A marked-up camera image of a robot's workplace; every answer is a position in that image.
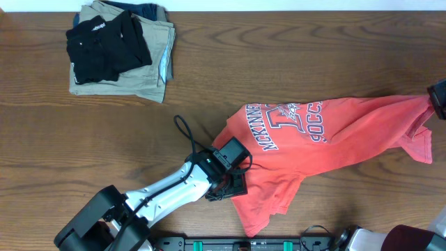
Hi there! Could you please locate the grey folded garment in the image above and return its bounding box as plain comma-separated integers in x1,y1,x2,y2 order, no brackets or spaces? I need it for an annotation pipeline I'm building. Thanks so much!
157,6,173,80

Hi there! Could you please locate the navy folded garment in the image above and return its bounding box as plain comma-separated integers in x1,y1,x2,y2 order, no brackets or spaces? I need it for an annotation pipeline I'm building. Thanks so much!
72,0,160,28

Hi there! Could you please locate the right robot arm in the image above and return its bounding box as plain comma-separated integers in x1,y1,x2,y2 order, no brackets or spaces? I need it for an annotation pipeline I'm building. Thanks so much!
331,211,445,251

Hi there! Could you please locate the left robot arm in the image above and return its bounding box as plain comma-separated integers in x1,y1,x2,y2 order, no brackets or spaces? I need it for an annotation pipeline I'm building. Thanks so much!
54,152,251,250

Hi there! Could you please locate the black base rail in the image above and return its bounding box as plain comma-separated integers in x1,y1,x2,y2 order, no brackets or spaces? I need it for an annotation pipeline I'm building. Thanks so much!
153,236,334,251

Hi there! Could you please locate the black folded garment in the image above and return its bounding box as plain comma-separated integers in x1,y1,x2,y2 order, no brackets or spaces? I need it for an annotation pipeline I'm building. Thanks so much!
66,10,152,85

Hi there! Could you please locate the orange soccer t-shirt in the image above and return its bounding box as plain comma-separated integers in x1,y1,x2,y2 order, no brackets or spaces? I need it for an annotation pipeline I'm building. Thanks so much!
213,95,434,237

